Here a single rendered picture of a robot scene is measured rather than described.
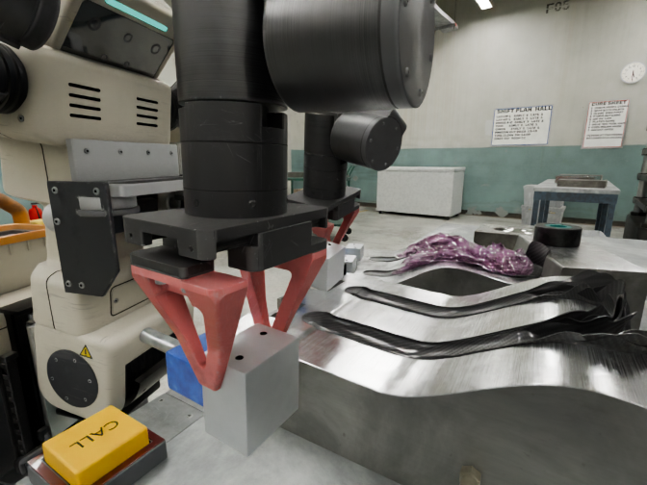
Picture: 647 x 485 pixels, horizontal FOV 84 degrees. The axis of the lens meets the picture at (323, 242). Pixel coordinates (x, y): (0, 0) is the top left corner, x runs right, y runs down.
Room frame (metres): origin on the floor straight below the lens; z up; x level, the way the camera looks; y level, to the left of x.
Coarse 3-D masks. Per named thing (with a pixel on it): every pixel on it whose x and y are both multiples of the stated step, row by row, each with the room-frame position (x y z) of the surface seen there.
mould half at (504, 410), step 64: (384, 320) 0.40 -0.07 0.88; (448, 320) 0.40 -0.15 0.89; (512, 320) 0.33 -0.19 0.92; (320, 384) 0.30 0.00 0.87; (384, 384) 0.28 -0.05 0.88; (448, 384) 0.25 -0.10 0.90; (512, 384) 0.22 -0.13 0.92; (576, 384) 0.20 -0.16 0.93; (640, 384) 0.21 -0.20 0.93; (384, 448) 0.27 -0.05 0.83; (448, 448) 0.24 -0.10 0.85; (512, 448) 0.22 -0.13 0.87; (576, 448) 0.20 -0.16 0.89; (640, 448) 0.18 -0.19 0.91
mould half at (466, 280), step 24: (528, 240) 0.74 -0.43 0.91; (360, 264) 0.75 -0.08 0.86; (384, 264) 0.75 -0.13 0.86; (432, 264) 0.62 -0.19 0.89; (456, 264) 0.60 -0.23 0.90; (552, 264) 0.58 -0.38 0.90; (576, 264) 0.56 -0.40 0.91; (600, 264) 0.56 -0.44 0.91; (624, 264) 0.56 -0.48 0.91; (432, 288) 0.59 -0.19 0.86; (456, 288) 0.58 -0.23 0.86; (480, 288) 0.57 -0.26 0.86
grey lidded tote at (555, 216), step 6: (522, 210) 6.04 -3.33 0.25; (528, 210) 5.98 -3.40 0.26; (552, 210) 5.76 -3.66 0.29; (558, 210) 5.70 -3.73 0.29; (564, 210) 5.88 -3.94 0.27; (522, 216) 6.04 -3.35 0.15; (528, 216) 5.98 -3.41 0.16; (552, 216) 5.77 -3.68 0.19; (558, 216) 5.71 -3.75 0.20; (522, 222) 6.04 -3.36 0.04; (528, 222) 5.98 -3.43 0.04; (552, 222) 5.77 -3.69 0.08; (558, 222) 5.71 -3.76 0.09
